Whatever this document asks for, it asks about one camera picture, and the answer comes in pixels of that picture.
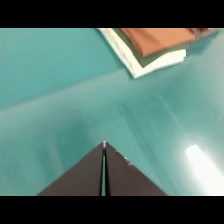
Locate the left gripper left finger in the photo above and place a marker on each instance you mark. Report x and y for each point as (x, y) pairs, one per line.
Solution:
(85, 176)

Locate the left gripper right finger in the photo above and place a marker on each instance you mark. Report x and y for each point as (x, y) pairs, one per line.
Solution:
(128, 178)

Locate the white garment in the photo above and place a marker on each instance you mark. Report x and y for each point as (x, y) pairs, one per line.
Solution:
(160, 63)

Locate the green garment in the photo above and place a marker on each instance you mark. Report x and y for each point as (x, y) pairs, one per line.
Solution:
(146, 60)

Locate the orange garment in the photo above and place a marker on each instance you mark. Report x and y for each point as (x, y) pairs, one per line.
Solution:
(156, 40)

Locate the dark red garment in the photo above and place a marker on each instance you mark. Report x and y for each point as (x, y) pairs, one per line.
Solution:
(204, 30)

